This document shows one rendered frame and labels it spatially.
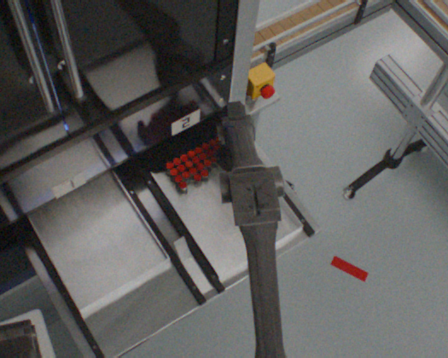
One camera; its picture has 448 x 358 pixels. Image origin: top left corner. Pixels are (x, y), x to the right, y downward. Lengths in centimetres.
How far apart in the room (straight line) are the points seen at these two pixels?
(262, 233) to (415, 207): 185
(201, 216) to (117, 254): 24
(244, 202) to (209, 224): 64
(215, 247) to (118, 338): 34
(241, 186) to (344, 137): 186
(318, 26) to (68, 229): 97
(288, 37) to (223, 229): 64
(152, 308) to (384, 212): 143
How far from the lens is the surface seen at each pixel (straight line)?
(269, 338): 109
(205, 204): 166
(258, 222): 100
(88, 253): 163
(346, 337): 253
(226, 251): 162
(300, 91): 296
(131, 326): 157
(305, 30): 196
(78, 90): 117
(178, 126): 161
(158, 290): 159
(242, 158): 115
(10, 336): 109
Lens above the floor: 241
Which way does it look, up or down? 64 degrees down
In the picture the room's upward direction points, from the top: 5 degrees clockwise
